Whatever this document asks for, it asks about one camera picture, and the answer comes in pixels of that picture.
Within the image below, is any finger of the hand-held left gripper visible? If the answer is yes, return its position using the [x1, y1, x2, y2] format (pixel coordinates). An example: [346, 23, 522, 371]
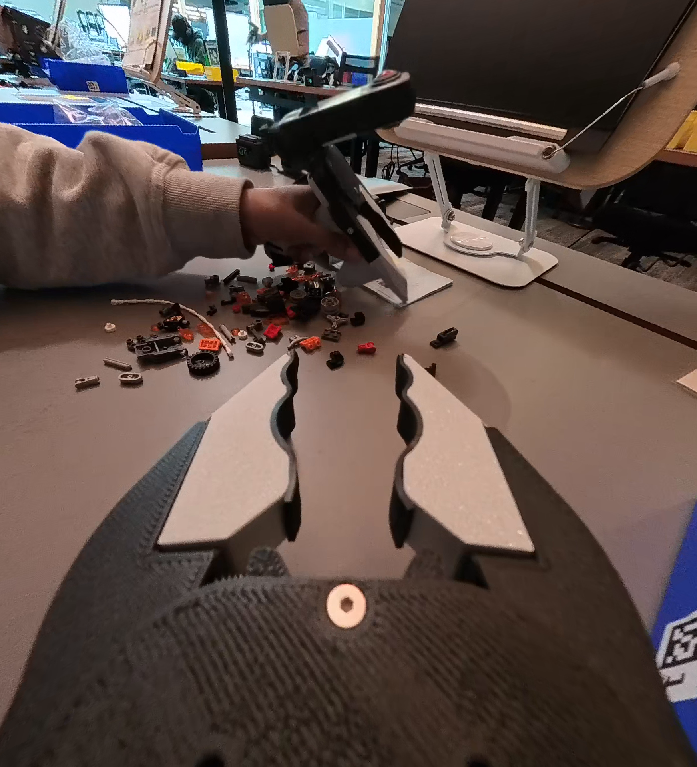
[332, 258, 386, 290]
[359, 230, 410, 308]

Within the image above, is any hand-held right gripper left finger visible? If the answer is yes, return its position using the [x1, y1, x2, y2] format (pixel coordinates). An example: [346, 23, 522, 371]
[157, 352, 301, 570]

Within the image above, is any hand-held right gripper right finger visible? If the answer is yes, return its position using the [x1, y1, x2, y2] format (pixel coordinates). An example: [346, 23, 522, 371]
[393, 354, 535, 570]

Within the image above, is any lego instruction booklet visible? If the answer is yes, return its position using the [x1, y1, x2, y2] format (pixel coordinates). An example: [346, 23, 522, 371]
[333, 260, 455, 310]

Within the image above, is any pile of lego pieces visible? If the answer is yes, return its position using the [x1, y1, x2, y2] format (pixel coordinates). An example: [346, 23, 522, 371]
[127, 260, 367, 364]

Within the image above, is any person's left forearm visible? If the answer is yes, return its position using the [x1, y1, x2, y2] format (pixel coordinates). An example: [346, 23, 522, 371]
[0, 109, 255, 292]

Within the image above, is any person's left hand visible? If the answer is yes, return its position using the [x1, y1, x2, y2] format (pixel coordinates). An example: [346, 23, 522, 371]
[241, 185, 362, 263]

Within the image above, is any white monitor stand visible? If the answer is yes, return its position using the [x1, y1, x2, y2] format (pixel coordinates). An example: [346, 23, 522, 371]
[392, 115, 566, 290]

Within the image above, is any black battery charger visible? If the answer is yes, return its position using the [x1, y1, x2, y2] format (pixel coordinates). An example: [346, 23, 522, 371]
[235, 134, 272, 166]

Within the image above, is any black pole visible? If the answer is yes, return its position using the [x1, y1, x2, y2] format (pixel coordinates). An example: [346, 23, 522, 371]
[211, 0, 239, 121]

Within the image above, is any large black monitor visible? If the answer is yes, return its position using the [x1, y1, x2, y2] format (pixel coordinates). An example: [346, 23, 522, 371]
[377, 0, 697, 191]

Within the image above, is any cardboard sign stand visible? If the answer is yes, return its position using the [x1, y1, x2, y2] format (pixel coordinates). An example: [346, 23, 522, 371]
[122, 0, 201, 113]

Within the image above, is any clear plastic bag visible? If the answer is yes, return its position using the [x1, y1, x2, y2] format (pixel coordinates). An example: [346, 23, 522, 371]
[52, 95, 147, 128]

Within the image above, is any black office chair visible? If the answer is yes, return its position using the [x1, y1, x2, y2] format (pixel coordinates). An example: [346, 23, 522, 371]
[593, 179, 697, 272]

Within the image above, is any black lego chassis frame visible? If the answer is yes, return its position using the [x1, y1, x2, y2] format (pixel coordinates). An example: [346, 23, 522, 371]
[126, 334, 185, 364]

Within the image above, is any white lego string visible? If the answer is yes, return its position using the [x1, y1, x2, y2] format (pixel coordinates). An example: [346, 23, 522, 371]
[110, 297, 236, 359]

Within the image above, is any thin grey cable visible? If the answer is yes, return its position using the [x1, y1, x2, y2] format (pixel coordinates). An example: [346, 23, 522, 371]
[542, 62, 683, 160]

